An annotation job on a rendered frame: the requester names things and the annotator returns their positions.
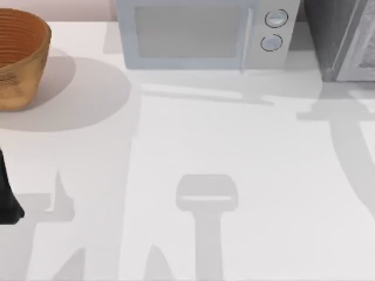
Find microwave oven door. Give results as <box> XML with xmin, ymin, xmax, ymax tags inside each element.
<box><xmin>115</xmin><ymin>0</ymin><xmax>253</xmax><ymax>71</ymax></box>

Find pale microwave oven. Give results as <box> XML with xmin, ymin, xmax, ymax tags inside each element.
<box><xmin>114</xmin><ymin>0</ymin><xmax>301</xmax><ymax>73</ymax></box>

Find round microwave knob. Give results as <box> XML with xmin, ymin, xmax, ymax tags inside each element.
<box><xmin>260</xmin><ymin>33</ymin><xmax>284</xmax><ymax>53</ymax></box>
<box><xmin>264</xmin><ymin>9</ymin><xmax>289</xmax><ymax>29</ymax></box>

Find brown woven basket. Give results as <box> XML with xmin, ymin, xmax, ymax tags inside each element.
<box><xmin>0</xmin><ymin>8</ymin><xmax>53</xmax><ymax>112</ymax></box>

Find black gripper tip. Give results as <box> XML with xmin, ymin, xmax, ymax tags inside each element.
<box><xmin>0</xmin><ymin>149</ymin><xmax>25</xmax><ymax>225</ymax></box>

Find microwave door handle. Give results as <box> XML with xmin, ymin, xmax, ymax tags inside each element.
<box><xmin>240</xmin><ymin>8</ymin><xmax>254</xmax><ymax>74</ymax></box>

